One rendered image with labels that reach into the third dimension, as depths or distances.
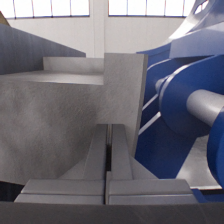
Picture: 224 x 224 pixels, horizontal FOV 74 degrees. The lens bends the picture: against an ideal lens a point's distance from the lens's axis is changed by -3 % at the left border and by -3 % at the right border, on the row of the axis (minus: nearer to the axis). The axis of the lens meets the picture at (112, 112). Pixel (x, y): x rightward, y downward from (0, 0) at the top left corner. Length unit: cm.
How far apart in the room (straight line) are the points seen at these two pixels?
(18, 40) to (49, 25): 961
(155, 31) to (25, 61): 938
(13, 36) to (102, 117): 17
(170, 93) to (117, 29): 883
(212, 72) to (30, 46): 50
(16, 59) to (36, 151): 14
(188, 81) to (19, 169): 50
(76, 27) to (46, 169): 935
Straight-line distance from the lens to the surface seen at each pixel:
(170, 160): 68
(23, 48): 28
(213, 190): 271
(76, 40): 937
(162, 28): 972
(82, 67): 32
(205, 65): 57
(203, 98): 50
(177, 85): 54
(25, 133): 18
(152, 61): 213
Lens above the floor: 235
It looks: 18 degrees down
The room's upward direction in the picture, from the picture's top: straight up
